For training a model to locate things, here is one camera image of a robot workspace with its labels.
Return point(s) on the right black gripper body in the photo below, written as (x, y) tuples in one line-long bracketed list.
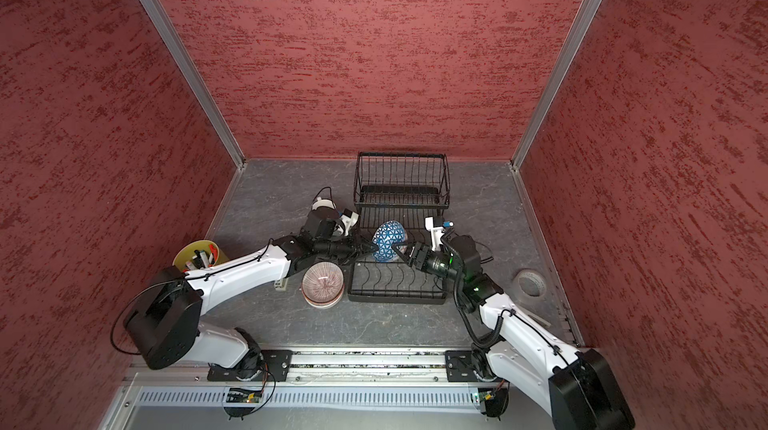
[(439, 262)]

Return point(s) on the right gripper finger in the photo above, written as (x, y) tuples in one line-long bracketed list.
[(405, 257), (404, 247)]

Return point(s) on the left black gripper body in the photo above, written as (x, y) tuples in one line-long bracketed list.
[(334, 248)]

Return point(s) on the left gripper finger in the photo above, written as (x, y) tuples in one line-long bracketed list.
[(365, 239), (363, 252)]

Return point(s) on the blue triangle pattern bowl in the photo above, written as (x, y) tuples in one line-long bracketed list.
[(385, 237)]

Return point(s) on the pink striped bowl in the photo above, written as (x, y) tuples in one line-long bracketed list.
[(323, 282)]

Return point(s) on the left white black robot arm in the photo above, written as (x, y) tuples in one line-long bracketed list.
[(164, 321)]

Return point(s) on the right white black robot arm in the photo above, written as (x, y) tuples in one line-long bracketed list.
[(576, 387)]

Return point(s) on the grey tape roll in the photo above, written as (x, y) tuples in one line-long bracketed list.
[(529, 284)]

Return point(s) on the markers in yellow cup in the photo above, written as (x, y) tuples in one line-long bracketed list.
[(201, 257)]

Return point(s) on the yellow cup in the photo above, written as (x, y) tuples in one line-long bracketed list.
[(183, 253)]

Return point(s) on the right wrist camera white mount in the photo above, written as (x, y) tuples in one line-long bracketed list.
[(437, 227)]

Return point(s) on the black wire dish rack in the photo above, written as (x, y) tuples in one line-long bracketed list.
[(405, 187)]

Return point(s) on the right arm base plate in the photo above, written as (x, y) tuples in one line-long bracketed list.
[(468, 366)]

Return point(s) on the aluminium front rail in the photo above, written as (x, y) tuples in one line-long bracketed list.
[(388, 364)]

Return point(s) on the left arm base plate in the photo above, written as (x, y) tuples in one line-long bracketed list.
[(270, 364)]

